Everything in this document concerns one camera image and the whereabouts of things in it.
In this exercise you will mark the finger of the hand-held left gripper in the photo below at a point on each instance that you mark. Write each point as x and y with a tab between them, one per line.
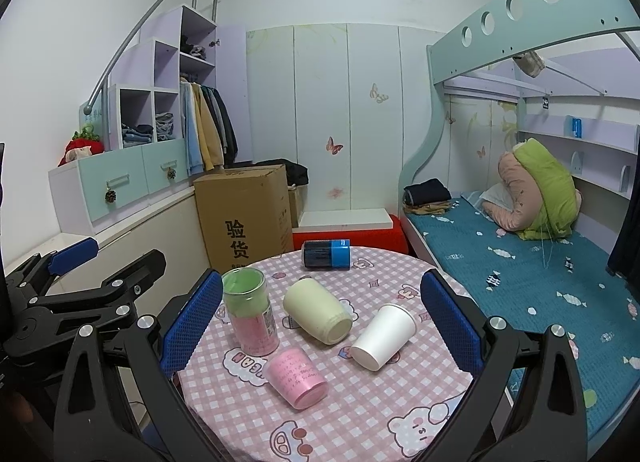
130	274
75	253

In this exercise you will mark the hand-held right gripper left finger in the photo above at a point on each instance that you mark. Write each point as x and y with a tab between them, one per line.
192	327

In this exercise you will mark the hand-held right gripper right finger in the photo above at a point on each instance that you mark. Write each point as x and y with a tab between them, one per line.
450	327

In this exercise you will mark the white paper cup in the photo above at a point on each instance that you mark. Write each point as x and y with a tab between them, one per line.
385	337

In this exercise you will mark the pink plastic cup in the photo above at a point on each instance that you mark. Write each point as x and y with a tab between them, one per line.
295	377

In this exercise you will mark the cream plastic cup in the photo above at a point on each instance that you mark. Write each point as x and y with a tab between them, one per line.
315	309

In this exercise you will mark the blue and black cup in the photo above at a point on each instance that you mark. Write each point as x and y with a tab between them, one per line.
325	254

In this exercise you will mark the white low cabinet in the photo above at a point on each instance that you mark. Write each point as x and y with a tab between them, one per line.
150	222

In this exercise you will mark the purple stair cabinet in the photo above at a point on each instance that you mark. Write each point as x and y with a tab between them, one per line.
125	176

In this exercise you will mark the blue candy print bedsheet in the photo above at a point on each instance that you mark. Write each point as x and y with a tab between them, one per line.
540	282

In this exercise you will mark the red plush toy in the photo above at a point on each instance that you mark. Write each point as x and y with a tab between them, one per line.
82	146

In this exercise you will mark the large cardboard box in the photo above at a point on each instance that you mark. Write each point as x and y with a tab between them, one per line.
245	222

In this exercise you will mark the pink checkered tablecloth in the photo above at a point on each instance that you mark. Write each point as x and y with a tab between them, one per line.
360	407

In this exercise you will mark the red storage stool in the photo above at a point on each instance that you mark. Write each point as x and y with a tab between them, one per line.
360	239

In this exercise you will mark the folded jeans stack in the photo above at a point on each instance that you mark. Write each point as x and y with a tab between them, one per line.
136	135

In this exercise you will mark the folded dark clothes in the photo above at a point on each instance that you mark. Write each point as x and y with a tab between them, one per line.
425	194

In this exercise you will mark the white pillow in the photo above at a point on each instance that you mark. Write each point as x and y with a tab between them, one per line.
495	199

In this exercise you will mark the pink quilt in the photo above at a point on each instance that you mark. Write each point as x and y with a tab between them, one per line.
512	192

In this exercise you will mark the white board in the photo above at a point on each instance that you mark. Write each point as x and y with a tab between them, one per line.
345	218

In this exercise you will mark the folded grey clothes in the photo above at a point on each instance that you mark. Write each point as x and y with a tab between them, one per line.
165	126

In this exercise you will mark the small cardboard box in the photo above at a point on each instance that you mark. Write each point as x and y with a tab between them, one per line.
295	207

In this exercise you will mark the light blue hanging shirt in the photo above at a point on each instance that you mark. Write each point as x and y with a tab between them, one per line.
189	126

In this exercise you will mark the yellow hanging jacket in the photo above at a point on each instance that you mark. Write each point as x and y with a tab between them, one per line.
207	131

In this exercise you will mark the green quilt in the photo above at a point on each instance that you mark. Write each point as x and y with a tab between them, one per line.
545	187

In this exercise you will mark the dark hanging jacket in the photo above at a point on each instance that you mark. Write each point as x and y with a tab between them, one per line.
227	126

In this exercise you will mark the black clothes pile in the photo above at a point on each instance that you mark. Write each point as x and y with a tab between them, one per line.
282	166

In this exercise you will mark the dark hanging cloth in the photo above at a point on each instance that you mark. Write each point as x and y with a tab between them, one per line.
625	237

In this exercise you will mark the dark clothes on shelf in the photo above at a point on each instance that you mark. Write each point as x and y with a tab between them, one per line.
194	47

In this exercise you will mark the small blue box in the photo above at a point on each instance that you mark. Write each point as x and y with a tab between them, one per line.
577	127

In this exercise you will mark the grey metal handrail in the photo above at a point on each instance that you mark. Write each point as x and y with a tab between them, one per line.
150	16

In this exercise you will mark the white butterfly wardrobe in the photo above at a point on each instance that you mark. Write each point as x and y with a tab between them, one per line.
320	106

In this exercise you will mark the grey hanging bag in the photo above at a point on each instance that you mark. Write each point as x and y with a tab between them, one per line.
530	64

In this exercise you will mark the teal bunk bed frame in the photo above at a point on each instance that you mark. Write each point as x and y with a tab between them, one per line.
500	21

